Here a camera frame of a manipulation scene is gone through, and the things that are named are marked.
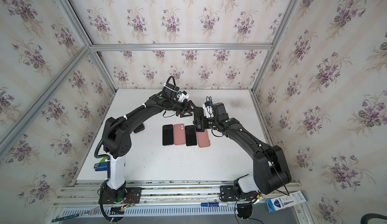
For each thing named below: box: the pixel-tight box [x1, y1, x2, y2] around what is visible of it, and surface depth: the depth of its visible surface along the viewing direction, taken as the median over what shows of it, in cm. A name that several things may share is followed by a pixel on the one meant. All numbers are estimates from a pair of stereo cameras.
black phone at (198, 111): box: [193, 106, 204, 122], surface depth 86 cm
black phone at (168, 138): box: [162, 124, 174, 146], surface depth 97 cm
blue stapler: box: [93, 161, 108, 172], surface depth 81 cm
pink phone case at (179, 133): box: [173, 123, 186, 146], surface depth 98 cm
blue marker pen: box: [200, 201, 229, 208], surface depth 71 cm
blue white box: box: [266, 190, 307, 213], surface depth 72 cm
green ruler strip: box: [51, 212, 80, 223], surface depth 69 cm
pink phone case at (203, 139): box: [196, 129, 211, 148], surface depth 95 cm
